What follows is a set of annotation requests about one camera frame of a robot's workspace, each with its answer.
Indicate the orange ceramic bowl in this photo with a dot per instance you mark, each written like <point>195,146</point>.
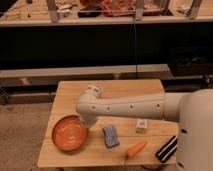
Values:
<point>68,134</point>

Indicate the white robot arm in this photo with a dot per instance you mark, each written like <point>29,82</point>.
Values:
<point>193,111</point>

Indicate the blue sponge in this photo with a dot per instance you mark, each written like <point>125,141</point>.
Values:
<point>110,135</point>

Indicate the white tube bottle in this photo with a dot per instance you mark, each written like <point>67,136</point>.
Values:
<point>141,125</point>

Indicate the wooden table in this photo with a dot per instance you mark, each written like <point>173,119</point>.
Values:
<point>95,153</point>

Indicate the orange carrot toy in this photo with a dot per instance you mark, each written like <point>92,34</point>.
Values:
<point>133,150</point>

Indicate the red object on shelf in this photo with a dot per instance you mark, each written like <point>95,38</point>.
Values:
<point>116,8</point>

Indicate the black white striped eraser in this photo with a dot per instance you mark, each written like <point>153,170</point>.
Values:
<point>167,150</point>

